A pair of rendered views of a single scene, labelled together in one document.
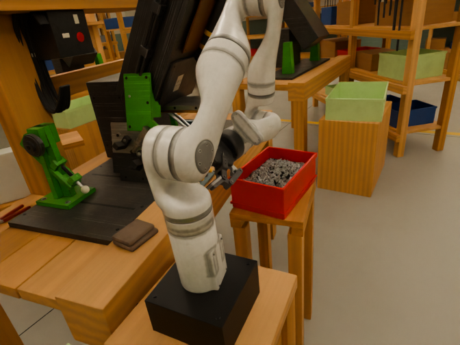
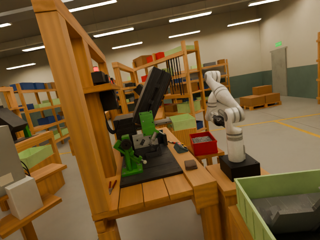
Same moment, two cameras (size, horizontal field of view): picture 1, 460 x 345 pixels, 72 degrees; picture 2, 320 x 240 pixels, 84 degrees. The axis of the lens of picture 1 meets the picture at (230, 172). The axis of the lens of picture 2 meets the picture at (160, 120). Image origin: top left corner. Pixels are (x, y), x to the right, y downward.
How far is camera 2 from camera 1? 0.99 m
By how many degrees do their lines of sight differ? 32
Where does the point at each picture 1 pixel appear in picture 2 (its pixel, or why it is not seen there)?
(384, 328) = not seen: hidden behind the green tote
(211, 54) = (224, 90)
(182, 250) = (239, 145)
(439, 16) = (194, 89)
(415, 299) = not seen: hidden behind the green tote
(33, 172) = (109, 164)
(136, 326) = (226, 184)
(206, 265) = (243, 149)
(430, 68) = (196, 106)
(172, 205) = (237, 129)
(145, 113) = (152, 126)
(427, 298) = not seen: hidden behind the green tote
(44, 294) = (184, 190)
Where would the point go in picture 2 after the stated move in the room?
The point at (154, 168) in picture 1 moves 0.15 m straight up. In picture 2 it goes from (234, 118) to (231, 92)
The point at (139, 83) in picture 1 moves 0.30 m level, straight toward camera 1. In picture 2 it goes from (147, 115) to (174, 115)
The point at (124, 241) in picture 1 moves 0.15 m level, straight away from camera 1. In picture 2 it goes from (193, 165) to (174, 163)
